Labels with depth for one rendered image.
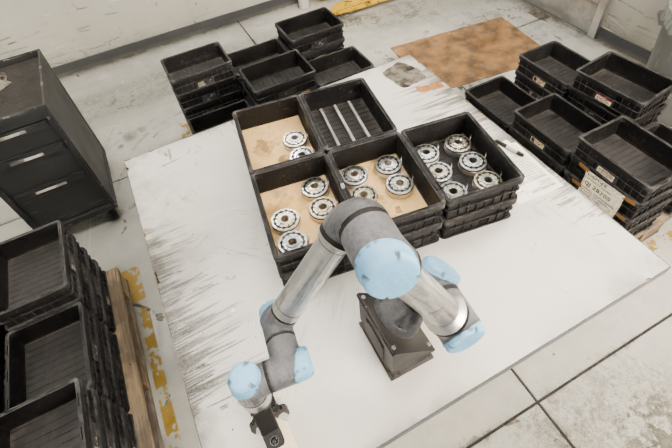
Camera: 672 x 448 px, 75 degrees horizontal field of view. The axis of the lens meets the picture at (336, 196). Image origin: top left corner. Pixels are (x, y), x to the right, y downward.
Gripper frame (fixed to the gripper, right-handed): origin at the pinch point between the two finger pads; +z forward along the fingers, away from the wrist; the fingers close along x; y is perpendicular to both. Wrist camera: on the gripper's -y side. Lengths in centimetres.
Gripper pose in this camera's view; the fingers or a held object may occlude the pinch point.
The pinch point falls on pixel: (275, 426)
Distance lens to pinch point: 140.5
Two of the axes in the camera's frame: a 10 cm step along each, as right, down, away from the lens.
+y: -4.8, -6.4, 6.0
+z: 0.8, 6.5, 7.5
